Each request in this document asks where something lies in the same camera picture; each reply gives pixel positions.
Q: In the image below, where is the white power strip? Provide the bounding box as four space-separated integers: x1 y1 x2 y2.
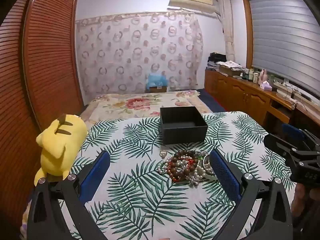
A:
274 80 303 100

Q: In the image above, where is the person's right hand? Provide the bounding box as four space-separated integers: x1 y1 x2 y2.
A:
292 184 310 218

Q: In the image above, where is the red bead bracelet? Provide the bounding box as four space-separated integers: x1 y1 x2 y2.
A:
167 158 193 183

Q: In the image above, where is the group of small bottles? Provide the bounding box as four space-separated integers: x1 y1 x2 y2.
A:
240 67 260 84

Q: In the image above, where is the brown wooden bead bracelet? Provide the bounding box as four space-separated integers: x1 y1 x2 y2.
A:
168 150 202 182

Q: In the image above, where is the cardboard box with cloth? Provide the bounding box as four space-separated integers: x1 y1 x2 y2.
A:
216 60 244 77

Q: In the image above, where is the pale green bangle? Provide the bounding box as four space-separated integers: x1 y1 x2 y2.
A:
201 154 218 180

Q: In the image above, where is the yellow plush toy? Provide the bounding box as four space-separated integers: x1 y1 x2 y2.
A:
34 114 88 187

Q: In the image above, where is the blue plush toy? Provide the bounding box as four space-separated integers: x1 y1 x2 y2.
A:
146 73 168 89

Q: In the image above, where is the white pearl necklace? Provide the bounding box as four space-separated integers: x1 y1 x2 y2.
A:
157 154 208 180

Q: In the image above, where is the small wooden box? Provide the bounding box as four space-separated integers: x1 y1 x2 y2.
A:
146 85 167 93

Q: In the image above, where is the stack of folded clothes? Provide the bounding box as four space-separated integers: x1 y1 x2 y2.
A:
206 52 227 70

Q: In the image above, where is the beige corner curtain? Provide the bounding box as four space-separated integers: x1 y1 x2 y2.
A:
217 0 237 63

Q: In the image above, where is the wooden louvered wardrobe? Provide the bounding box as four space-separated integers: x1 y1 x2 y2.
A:
0 0 84 230

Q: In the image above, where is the circle-patterned curtain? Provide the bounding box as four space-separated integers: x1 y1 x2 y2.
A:
75 11 203 100

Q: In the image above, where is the navy bed sheet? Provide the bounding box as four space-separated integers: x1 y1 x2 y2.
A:
195 89 225 113

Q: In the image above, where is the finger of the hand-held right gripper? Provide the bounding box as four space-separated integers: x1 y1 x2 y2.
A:
282 124 320 152
264 134 299 159

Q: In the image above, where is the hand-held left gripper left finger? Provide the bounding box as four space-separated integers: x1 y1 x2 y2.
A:
26 151 111 240

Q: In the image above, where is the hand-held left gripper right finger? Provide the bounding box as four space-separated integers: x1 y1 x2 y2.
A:
209 149 293 240

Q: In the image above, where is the leaf-print tablecloth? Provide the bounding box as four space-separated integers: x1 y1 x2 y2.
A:
67 111 297 240

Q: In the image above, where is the black square box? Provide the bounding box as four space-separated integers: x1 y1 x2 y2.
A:
159 106 208 145

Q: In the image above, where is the floral bedspread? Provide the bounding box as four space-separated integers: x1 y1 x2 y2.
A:
79 90 213 125

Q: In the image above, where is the grey window blind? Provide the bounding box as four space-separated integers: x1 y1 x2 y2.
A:
249 0 320 94

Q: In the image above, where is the wooden cabinet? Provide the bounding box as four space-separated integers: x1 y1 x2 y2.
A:
204 69 298 130

